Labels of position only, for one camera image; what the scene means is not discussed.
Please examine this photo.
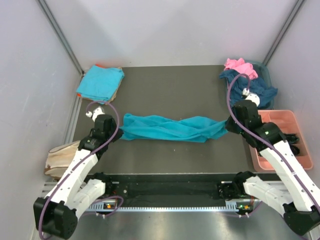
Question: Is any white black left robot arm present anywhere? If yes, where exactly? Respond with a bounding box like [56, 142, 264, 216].
[33, 113, 123, 240]

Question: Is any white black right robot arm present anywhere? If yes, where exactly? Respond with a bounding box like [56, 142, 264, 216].
[225, 99, 320, 236]

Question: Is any pink compartment tray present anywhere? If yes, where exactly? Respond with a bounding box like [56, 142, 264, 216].
[249, 110, 314, 173]

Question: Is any teal plastic basket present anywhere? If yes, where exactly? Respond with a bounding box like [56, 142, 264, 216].
[224, 59, 276, 111]

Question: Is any pink t shirt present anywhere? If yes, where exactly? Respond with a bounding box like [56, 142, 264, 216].
[224, 58, 258, 80]

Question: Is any beige cloth bag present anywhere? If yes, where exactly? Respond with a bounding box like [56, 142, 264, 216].
[44, 140, 80, 179]

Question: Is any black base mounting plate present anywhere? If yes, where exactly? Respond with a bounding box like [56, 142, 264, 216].
[84, 172, 252, 208]

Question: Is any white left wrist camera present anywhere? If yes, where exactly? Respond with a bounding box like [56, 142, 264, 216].
[85, 106, 105, 122]

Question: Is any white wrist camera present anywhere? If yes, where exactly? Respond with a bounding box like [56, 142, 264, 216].
[242, 88, 260, 107]
[85, 106, 105, 122]

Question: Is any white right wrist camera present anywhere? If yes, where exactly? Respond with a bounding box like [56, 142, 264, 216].
[242, 88, 260, 107]

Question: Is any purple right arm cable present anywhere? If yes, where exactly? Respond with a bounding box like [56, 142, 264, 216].
[226, 73, 320, 218]

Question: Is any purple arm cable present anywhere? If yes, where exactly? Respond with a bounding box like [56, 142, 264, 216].
[226, 73, 320, 218]
[37, 100, 125, 240]

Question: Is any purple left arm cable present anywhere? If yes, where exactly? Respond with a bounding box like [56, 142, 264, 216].
[37, 100, 125, 240]

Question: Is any white slotted cable duct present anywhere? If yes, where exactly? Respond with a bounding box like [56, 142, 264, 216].
[86, 200, 254, 214]

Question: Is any aluminium frame rail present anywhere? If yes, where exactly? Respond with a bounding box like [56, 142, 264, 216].
[35, 0, 85, 76]

